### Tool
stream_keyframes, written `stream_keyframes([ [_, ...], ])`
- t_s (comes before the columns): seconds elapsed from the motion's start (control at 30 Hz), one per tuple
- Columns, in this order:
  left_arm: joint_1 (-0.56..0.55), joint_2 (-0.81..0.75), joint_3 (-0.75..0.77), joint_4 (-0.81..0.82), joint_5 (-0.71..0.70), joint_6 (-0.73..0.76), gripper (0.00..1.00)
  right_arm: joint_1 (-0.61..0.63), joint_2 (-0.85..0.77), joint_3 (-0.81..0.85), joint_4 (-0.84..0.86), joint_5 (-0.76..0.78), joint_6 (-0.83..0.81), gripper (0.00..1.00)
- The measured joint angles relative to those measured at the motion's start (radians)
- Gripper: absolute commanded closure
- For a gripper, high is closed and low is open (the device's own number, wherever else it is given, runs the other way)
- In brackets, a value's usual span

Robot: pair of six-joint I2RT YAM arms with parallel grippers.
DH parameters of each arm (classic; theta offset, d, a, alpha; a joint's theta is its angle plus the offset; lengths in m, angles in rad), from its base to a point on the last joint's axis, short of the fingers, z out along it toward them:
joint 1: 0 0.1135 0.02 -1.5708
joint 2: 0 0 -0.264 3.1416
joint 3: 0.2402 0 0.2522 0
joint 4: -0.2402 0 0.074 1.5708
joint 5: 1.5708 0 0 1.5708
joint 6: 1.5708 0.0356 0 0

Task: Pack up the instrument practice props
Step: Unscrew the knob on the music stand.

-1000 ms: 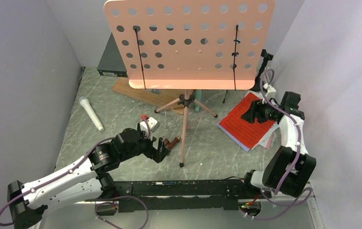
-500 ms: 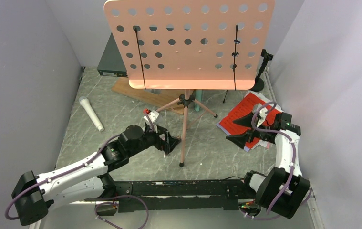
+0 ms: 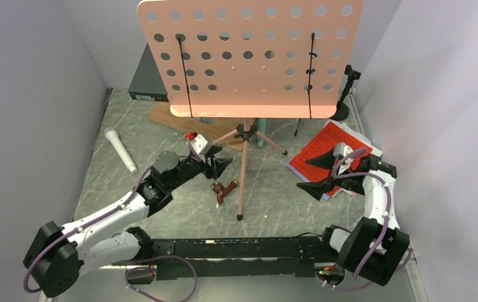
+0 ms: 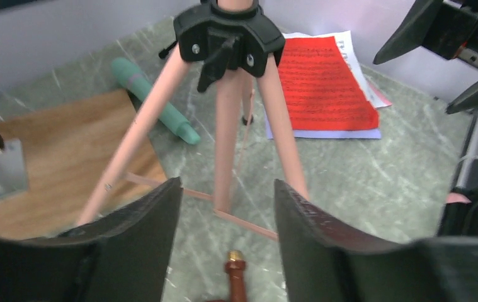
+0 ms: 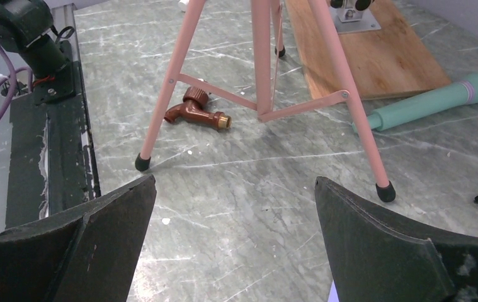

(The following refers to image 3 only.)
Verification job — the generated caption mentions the white sheet music page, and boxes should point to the white sheet music page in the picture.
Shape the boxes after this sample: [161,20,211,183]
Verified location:
[323,119,384,157]

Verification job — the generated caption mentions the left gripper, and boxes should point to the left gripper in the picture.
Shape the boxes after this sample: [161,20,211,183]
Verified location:
[166,145,232,191]

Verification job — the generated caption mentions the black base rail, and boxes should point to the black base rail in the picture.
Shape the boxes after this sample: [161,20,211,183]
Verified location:
[116,235,338,281]

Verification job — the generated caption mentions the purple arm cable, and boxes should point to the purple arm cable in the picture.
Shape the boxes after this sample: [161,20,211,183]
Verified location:
[23,139,206,302]
[317,147,413,292]

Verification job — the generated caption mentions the pink music stand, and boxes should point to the pink music stand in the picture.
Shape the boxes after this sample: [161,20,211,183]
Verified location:
[136,0,365,221]

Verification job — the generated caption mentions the black round-base mic stand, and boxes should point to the black round-base mic stand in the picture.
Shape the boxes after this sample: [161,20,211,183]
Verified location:
[330,64,361,121]

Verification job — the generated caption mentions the black tripod mic stand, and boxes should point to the black tripod mic stand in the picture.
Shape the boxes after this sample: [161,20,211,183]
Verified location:
[293,119,301,136]

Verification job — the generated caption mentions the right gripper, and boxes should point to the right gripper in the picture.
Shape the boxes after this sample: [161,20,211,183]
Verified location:
[297,147,365,201]

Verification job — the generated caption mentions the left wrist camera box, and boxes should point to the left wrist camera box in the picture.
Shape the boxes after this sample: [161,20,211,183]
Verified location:
[185,132,213,162]

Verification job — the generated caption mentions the white microphone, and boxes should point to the white microphone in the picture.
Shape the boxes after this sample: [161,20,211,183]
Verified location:
[104,127,138,174]

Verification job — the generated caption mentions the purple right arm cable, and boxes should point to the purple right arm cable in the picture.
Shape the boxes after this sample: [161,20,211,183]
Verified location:
[317,147,413,292]

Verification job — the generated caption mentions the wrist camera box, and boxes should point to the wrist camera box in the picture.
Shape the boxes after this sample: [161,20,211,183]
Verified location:
[185,132,213,162]
[333,142,354,164]

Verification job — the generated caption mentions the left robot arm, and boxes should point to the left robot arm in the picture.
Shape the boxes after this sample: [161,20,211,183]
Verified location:
[23,146,233,298]

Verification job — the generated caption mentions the brown plastic faucet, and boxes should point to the brown plastic faucet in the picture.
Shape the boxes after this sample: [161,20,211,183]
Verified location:
[211,179,239,206]

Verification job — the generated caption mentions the dark rack audio unit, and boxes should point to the dark rack audio unit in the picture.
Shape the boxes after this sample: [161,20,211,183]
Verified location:
[128,44,169,102]

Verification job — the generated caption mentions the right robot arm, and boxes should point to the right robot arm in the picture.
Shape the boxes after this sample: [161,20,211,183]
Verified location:
[297,144,410,286]

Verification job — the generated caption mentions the pink sheet music page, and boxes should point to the pink sheet music page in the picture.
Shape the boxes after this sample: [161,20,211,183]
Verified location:
[340,189,356,196]

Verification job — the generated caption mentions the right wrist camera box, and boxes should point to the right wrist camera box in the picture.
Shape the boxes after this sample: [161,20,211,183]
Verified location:
[333,142,354,164]

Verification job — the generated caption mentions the red sheet music page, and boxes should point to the red sheet music page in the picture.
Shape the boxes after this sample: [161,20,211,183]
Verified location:
[290,124,372,197]

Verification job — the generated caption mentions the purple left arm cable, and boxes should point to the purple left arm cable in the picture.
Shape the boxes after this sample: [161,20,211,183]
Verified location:
[23,139,206,302]

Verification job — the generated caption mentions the wooden board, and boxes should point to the wooden board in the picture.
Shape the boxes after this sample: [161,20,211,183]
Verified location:
[147,102,244,142]

